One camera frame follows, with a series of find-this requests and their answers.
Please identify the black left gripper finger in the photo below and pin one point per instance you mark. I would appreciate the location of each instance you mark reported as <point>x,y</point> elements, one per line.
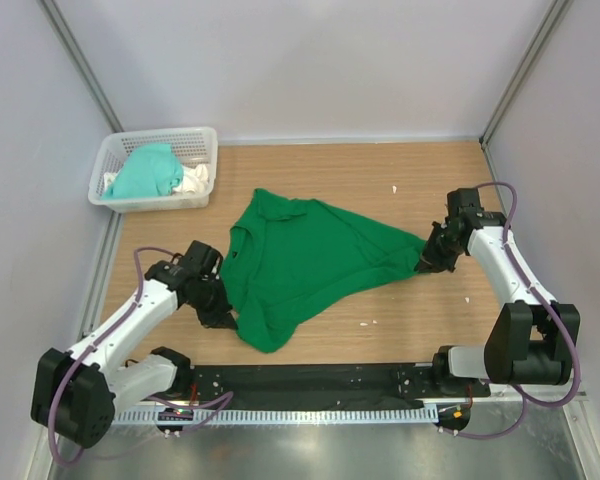
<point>215,320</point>
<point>227,321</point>

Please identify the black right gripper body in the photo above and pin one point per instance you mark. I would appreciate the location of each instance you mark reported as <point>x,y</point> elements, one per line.
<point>441,242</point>

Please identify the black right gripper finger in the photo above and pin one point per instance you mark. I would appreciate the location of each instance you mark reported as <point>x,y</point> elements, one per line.
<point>428,261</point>
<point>442,266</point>

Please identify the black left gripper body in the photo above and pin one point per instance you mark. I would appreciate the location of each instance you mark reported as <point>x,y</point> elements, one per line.
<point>211,296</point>

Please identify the green t shirt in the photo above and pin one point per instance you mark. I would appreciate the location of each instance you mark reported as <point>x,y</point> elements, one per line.
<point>290,259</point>

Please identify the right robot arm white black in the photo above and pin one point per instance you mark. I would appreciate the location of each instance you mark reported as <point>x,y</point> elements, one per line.
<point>533,339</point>

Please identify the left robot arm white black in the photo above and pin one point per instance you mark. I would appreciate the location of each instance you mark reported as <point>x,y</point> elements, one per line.
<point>78,392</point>

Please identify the white t shirt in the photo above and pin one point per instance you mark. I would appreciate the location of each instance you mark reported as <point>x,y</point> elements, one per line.
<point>141,182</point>

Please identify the white plastic basket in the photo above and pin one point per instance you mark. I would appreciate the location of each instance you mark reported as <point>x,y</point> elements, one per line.
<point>192,146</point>

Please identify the teal t shirt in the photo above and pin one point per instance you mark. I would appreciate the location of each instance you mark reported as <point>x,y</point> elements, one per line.
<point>151,155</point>

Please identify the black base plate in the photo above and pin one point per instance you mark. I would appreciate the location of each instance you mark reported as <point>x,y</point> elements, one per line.
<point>331,387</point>

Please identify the white slotted cable duct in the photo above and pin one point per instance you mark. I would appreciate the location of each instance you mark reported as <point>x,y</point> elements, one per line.
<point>166,417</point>

